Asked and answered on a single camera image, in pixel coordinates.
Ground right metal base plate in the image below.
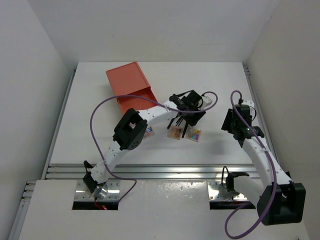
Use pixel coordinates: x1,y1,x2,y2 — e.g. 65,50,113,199
207,180,248,202

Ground round-pan eyeshadow palette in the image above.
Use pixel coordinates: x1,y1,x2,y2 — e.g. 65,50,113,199
145,126,155,138

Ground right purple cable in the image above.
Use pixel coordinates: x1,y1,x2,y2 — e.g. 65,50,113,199
224,90,279,238

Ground white front cover panel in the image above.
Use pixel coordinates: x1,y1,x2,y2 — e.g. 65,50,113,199
17,178,305,240

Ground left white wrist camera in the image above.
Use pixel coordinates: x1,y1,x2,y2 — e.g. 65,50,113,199
201,96,213,108

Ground metal base plate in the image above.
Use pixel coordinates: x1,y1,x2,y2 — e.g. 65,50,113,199
73,179,120,202
207,180,248,202

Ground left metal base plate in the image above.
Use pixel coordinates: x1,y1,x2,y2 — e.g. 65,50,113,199
73,179,120,202

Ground long black makeup brush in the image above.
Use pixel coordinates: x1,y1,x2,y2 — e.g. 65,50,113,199
181,121,189,138

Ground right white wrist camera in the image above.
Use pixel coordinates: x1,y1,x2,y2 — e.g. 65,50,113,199
237,98,255,109

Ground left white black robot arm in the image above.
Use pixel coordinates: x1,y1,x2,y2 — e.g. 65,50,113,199
83,90,214,200

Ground purple cable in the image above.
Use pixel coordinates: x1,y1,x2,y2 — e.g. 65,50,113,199
224,90,279,238
89,91,219,211

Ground aluminium rail frame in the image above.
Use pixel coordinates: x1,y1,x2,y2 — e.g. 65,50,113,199
10,62,260,240

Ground orange drawer box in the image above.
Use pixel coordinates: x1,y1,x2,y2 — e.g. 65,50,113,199
106,62,157,114

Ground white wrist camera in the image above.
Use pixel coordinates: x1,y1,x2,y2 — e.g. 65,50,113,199
237,98,255,109
201,96,213,108

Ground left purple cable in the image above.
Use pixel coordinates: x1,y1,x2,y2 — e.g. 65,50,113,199
89,91,219,211

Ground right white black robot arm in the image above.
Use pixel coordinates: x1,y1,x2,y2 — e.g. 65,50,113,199
222,104,306,226

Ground brown quad eyeshadow palette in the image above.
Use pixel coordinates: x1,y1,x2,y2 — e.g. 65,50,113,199
167,126,183,140

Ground colourful eyeshadow palette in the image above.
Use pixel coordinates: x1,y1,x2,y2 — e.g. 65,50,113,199
184,127,202,143

